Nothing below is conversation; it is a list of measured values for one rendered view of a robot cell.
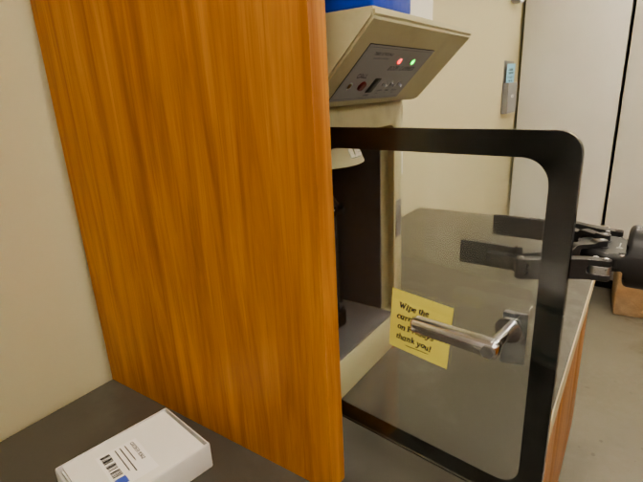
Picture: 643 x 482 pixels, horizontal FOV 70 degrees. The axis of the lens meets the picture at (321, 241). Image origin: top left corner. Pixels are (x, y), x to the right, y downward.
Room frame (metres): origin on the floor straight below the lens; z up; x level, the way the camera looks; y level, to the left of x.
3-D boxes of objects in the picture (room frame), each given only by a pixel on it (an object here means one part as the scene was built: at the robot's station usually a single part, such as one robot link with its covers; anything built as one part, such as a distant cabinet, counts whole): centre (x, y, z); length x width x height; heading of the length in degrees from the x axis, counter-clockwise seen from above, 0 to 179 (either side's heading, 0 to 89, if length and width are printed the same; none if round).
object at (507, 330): (0.40, -0.13, 1.20); 0.10 x 0.05 x 0.03; 48
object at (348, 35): (0.68, -0.11, 1.46); 0.32 x 0.11 x 0.10; 145
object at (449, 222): (0.47, -0.10, 1.19); 0.30 x 0.01 x 0.40; 48
